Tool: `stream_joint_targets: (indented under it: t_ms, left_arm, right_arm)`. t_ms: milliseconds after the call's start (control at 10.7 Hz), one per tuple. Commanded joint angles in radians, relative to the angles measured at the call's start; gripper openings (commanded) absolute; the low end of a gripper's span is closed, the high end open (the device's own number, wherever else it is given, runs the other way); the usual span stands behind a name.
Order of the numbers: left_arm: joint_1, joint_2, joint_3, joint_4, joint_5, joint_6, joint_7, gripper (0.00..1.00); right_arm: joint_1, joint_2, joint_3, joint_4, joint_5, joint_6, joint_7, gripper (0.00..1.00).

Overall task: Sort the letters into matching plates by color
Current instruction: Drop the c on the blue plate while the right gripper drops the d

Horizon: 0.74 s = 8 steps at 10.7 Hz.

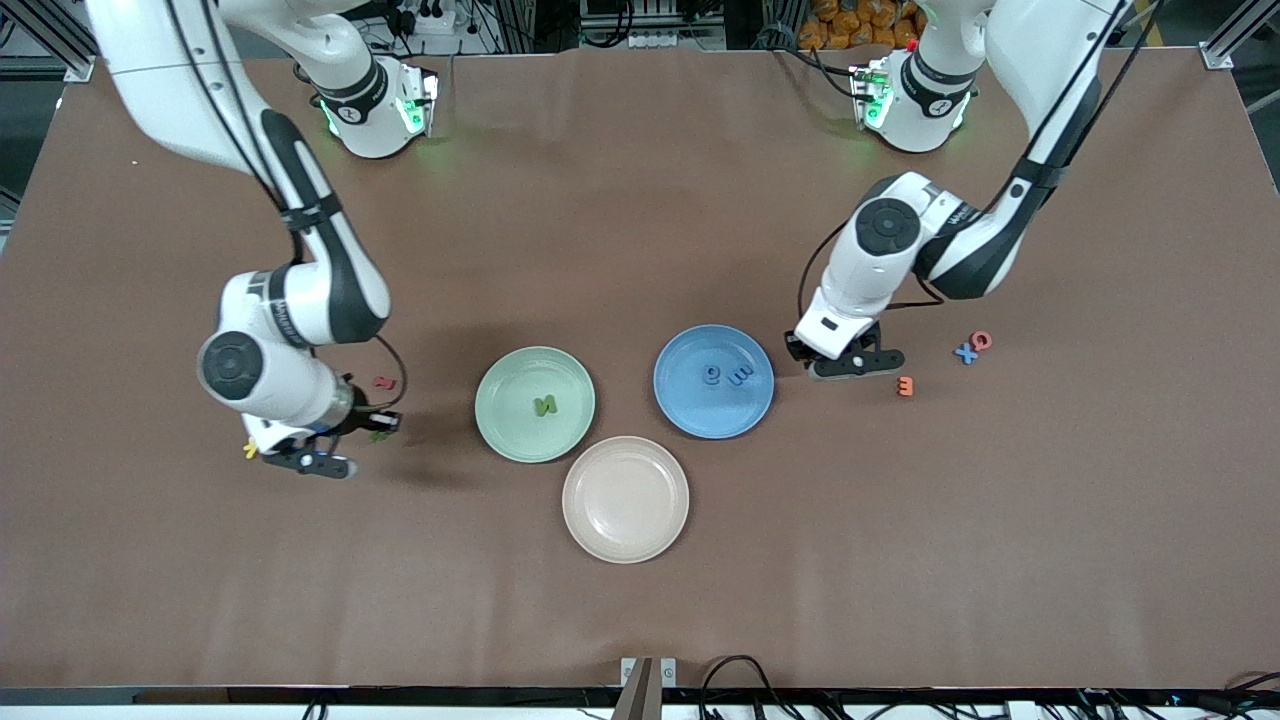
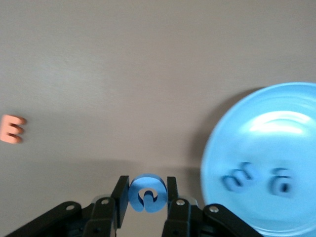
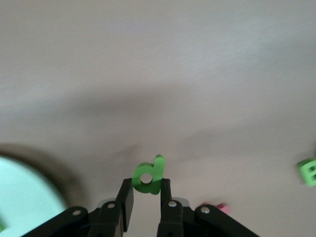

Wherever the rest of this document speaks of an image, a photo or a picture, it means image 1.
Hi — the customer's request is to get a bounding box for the pale green round plate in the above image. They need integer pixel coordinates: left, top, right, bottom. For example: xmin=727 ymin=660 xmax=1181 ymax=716
xmin=475 ymin=346 xmax=597 ymax=464

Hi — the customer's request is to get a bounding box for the black looped cable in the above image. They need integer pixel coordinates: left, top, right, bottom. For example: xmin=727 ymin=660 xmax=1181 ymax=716
xmin=700 ymin=655 xmax=776 ymax=720

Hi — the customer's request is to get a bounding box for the white mounting bracket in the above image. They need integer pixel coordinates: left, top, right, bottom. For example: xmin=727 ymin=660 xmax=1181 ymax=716
xmin=620 ymin=657 xmax=678 ymax=689

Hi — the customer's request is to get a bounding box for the brown table cover sheet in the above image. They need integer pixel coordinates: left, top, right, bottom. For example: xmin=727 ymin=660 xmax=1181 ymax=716
xmin=0 ymin=45 xmax=1280 ymax=691

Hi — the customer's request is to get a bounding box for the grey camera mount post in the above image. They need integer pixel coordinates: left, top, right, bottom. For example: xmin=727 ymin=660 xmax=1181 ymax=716
xmin=611 ymin=657 xmax=656 ymax=720

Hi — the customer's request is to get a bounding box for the white power strip with plugs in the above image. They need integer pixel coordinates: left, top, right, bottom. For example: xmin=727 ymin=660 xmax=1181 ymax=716
xmin=385 ymin=0 xmax=457 ymax=37

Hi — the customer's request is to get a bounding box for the bag of orange fruit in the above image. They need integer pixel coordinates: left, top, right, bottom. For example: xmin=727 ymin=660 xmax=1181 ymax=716
xmin=797 ymin=0 xmax=926 ymax=51

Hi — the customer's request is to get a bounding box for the blue round plate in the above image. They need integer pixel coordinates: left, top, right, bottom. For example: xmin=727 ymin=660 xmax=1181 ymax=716
xmin=653 ymin=324 xmax=776 ymax=440

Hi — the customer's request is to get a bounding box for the aluminium frame profile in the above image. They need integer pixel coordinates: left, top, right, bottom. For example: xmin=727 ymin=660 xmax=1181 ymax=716
xmin=1200 ymin=0 xmax=1280 ymax=71
xmin=0 ymin=0 xmax=96 ymax=83

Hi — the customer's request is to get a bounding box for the pale pink round plate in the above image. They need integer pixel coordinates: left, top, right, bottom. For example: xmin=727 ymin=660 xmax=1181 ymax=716
xmin=562 ymin=436 xmax=691 ymax=565

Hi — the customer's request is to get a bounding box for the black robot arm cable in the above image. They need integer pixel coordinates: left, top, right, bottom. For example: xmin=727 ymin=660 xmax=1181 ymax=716
xmin=165 ymin=0 xmax=409 ymax=411
xmin=796 ymin=0 xmax=1166 ymax=336

